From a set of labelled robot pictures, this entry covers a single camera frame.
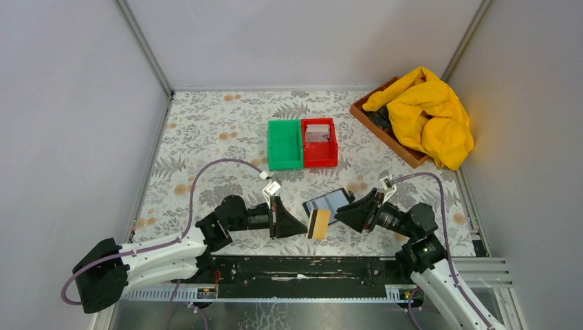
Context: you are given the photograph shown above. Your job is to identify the floral table mat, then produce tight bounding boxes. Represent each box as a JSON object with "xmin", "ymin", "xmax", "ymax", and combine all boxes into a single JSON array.
[{"xmin": 133, "ymin": 91, "xmax": 476, "ymax": 256}]

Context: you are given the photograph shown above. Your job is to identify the red plastic bin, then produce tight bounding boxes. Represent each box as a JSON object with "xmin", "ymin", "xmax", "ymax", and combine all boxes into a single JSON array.
[{"xmin": 300, "ymin": 118, "xmax": 338, "ymax": 168}]

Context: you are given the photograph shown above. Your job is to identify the brown wooden tray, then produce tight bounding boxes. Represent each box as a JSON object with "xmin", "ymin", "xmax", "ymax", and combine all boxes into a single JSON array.
[{"xmin": 350, "ymin": 76, "xmax": 430, "ymax": 168}]

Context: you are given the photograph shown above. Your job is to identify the black leather card holder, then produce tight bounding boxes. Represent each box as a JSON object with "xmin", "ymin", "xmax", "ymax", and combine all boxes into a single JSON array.
[{"xmin": 302, "ymin": 188, "xmax": 355, "ymax": 225}]

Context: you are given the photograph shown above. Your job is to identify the clear card stack in bin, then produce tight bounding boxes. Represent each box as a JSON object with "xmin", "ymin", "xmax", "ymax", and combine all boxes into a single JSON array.
[{"xmin": 305, "ymin": 124, "xmax": 331, "ymax": 143}]

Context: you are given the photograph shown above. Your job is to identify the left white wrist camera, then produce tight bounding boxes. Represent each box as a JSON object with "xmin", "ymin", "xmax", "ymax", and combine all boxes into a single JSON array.
[{"xmin": 262, "ymin": 179, "xmax": 281, "ymax": 197}]

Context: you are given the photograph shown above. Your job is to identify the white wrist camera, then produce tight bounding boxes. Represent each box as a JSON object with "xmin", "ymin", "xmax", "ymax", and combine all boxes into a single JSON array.
[
  {"xmin": 379, "ymin": 171, "xmax": 397, "ymax": 203},
  {"xmin": 262, "ymin": 179, "xmax": 281, "ymax": 197}
]

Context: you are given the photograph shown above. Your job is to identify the dark items in tray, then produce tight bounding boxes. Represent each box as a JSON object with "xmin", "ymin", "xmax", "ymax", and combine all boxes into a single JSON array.
[{"xmin": 366, "ymin": 106, "xmax": 392, "ymax": 131}]

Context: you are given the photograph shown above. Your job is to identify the grey slotted cable duct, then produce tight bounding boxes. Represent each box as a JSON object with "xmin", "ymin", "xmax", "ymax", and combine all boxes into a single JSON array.
[{"xmin": 119, "ymin": 285, "xmax": 411, "ymax": 305}]

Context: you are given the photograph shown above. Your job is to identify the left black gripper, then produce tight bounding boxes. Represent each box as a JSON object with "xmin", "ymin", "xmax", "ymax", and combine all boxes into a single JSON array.
[{"xmin": 227, "ymin": 198, "xmax": 308, "ymax": 242}]

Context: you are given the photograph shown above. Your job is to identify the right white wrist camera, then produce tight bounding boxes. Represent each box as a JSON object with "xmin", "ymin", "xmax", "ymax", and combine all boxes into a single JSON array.
[{"xmin": 379, "ymin": 171, "xmax": 397, "ymax": 203}]

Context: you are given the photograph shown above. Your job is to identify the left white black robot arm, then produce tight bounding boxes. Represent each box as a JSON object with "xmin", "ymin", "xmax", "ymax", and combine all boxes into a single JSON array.
[{"xmin": 73, "ymin": 195, "xmax": 308, "ymax": 314}]

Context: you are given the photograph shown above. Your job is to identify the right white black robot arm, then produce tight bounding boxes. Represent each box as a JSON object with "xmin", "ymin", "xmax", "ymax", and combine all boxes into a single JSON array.
[{"xmin": 335, "ymin": 189, "xmax": 505, "ymax": 329}]

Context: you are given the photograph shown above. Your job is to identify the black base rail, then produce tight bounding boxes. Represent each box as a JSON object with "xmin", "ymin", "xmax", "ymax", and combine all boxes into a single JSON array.
[{"xmin": 184, "ymin": 255, "xmax": 415, "ymax": 299}]

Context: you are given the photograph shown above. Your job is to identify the yellow cloth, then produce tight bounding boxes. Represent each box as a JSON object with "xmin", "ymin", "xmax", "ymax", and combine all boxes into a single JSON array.
[{"xmin": 362, "ymin": 66, "xmax": 474, "ymax": 171}]

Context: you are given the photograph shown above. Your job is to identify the green plastic bin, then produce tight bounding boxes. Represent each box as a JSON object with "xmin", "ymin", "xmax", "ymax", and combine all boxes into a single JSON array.
[{"xmin": 267, "ymin": 120, "xmax": 304, "ymax": 171}]

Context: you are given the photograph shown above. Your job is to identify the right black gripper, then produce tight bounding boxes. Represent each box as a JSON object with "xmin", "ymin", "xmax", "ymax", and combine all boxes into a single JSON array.
[{"xmin": 334, "ymin": 188, "xmax": 415, "ymax": 239}]

